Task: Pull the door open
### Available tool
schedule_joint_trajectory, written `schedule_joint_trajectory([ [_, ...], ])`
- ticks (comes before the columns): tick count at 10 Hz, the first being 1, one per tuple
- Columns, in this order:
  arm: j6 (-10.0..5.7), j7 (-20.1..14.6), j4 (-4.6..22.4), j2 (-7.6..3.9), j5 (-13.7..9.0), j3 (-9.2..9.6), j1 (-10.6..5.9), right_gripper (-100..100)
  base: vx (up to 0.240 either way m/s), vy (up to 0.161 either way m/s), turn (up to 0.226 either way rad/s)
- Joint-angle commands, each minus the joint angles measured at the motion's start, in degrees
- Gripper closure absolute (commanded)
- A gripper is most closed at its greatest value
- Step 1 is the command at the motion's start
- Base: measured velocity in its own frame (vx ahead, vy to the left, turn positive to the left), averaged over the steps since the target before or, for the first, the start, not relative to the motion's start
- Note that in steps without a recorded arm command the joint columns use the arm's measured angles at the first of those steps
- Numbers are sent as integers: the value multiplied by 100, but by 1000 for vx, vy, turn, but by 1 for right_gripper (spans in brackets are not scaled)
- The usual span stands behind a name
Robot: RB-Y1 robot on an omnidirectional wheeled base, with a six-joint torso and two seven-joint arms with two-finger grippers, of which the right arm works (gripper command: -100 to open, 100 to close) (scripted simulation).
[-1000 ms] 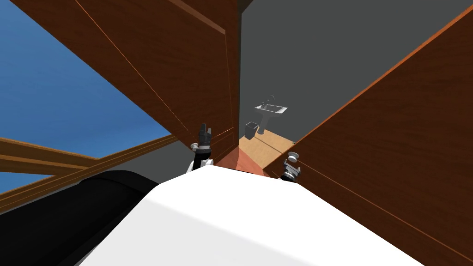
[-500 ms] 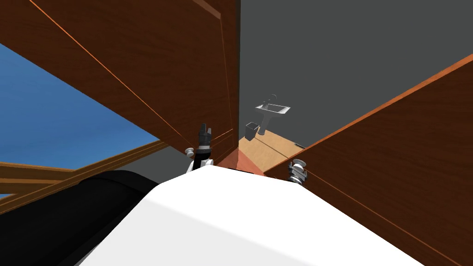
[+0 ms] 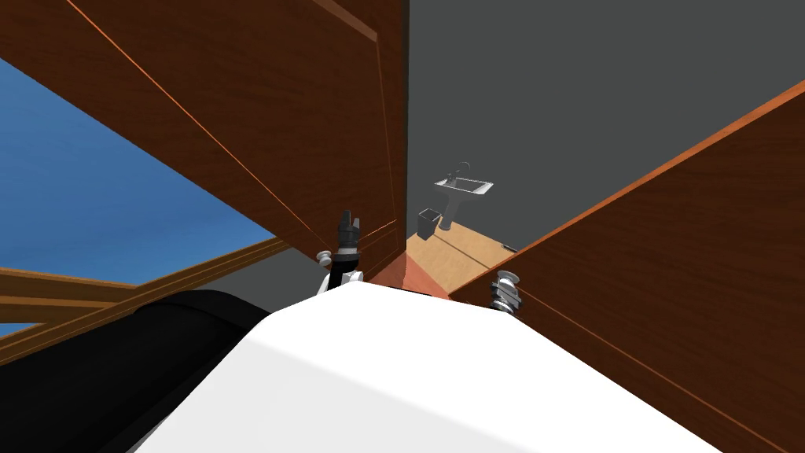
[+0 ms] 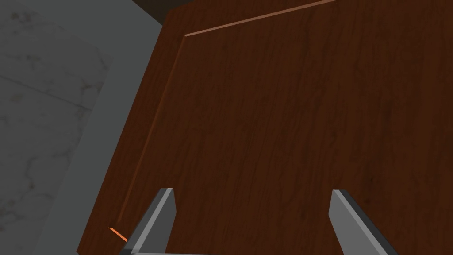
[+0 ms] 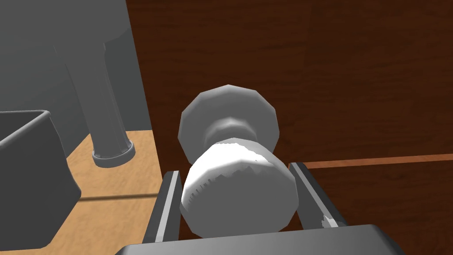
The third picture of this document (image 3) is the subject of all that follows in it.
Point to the white pedestal sink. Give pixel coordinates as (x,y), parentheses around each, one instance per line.
(463,186)

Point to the brown wooden door leaf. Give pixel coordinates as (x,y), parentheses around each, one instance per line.
(679,277)
(264,107)

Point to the dark grey waste bin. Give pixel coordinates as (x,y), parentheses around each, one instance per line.
(428,224)

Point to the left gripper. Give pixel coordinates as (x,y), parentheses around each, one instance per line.
(348,239)

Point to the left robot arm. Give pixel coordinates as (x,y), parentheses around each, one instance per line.
(94,384)

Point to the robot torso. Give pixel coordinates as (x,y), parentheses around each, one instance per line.
(402,377)

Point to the large silver door knob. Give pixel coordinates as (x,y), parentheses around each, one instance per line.
(506,290)

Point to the small silver door knob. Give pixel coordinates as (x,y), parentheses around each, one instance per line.
(324,257)

